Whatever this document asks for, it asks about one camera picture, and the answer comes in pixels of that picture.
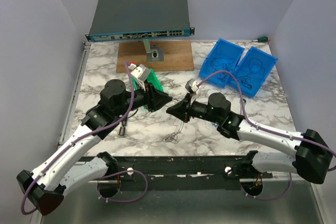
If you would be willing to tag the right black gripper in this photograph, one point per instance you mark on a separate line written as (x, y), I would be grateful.
(180, 109)

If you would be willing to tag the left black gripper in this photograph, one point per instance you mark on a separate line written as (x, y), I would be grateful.
(158, 99)

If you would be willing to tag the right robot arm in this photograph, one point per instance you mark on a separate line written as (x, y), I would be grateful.
(305, 154)

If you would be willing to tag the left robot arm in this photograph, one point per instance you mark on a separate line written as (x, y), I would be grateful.
(47, 185)

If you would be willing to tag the green plastic bin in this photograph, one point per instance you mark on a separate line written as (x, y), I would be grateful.
(155, 79)

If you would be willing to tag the wooden base board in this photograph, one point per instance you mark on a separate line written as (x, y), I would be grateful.
(172, 55)

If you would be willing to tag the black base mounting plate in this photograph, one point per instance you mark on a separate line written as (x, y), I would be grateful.
(138, 181)

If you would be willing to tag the left blue plastic bin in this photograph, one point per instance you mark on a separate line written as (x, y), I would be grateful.
(224, 56)

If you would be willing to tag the blue plastic bin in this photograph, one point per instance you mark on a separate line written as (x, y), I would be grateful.
(253, 69)
(224, 56)

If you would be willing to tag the right blue plastic bin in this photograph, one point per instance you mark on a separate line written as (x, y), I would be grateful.
(253, 69)

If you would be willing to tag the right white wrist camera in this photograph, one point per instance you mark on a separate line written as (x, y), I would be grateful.
(192, 88)

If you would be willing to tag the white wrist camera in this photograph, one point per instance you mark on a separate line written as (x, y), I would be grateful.
(192, 88)
(140, 73)

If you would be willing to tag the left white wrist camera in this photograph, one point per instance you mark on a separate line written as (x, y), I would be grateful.
(140, 73)

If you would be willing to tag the grey metal stand bracket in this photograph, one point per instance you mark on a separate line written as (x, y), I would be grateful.
(153, 53)

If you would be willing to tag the black T-handle tool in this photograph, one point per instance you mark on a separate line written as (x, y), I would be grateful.
(123, 127)

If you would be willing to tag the grey network switch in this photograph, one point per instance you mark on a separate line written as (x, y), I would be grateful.
(117, 20)

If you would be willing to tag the aluminium frame rail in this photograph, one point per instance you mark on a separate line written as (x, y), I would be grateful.
(262, 179)

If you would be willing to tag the green handled screwdriver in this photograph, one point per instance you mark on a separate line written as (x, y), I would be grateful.
(263, 39)

